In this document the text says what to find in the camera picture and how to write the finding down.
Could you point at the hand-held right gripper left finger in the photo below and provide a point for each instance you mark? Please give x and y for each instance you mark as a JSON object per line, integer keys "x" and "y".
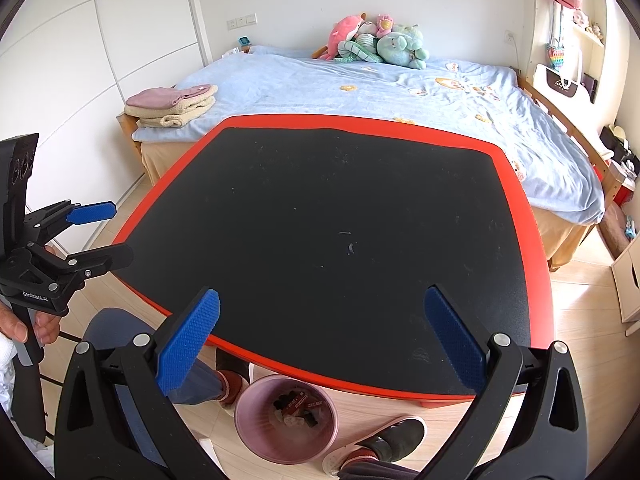
{"x": 192, "y": 345}

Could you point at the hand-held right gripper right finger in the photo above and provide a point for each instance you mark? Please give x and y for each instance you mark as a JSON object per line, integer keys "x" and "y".
{"x": 452, "y": 335}

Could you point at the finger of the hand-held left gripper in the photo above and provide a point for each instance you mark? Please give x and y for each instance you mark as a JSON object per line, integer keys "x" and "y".
{"x": 105, "y": 257}
{"x": 90, "y": 212}

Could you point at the long red box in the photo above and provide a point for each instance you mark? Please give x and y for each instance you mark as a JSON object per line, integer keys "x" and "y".
{"x": 302, "y": 402}

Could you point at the pink waste bin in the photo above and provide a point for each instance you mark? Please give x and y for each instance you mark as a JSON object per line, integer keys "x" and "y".
{"x": 285, "y": 447}

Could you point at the person's left hand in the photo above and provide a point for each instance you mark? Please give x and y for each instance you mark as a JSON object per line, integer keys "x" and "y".
{"x": 20, "y": 327}

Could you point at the dark table leg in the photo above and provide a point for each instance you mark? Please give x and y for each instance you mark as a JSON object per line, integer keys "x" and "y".
{"x": 232, "y": 361}

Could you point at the red-brown slipper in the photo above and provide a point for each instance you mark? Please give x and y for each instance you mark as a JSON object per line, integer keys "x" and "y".
{"x": 231, "y": 386}

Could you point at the person's left leg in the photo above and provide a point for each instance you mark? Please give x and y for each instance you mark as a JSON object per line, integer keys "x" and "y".
{"x": 100, "y": 325}

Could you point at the person's leg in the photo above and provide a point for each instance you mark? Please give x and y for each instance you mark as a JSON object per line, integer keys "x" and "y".
{"x": 380, "y": 472}
{"x": 100, "y": 325}

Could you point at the black shoe with pink sole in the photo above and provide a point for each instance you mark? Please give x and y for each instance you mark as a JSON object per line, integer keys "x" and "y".
{"x": 400, "y": 435}

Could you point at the folded beige towel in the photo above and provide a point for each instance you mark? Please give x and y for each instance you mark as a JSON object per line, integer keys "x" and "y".
{"x": 175, "y": 114}

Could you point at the folded pink towel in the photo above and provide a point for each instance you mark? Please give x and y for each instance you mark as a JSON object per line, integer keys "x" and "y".
{"x": 155, "y": 97}

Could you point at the person's right leg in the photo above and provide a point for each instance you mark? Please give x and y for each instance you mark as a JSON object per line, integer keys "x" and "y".
{"x": 380, "y": 472}

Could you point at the white wardrobe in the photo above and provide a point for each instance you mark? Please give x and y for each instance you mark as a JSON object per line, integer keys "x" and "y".
{"x": 100, "y": 35}

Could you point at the white wooden box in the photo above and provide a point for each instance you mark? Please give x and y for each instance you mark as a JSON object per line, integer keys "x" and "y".
{"x": 627, "y": 280}

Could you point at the bed with blue sheet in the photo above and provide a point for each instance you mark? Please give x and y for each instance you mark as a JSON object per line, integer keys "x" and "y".
{"x": 555, "y": 105}

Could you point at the green plush bear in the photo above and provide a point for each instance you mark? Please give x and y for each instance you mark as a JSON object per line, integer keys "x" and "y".
{"x": 400, "y": 47}

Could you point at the rainbow hanging bag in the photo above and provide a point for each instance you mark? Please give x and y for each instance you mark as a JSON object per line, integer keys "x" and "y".
{"x": 556, "y": 57}

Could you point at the striped green white plush toy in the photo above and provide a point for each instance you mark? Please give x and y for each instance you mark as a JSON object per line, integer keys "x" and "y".
{"x": 357, "y": 51}

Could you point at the pink plush toy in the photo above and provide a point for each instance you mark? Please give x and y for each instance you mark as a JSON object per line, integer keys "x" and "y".
{"x": 345, "y": 32}

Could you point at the small pink flower doll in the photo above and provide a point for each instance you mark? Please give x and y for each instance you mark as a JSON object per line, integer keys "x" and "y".
{"x": 385, "y": 24}

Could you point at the white shelf unit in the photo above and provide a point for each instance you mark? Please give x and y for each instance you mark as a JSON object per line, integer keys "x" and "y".
{"x": 595, "y": 50}

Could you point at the white wall switch panel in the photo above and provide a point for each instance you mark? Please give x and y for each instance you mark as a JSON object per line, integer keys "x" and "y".
{"x": 241, "y": 21}

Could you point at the white wall socket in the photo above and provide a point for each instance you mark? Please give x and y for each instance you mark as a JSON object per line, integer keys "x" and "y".
{"x": 510, "y": 37}

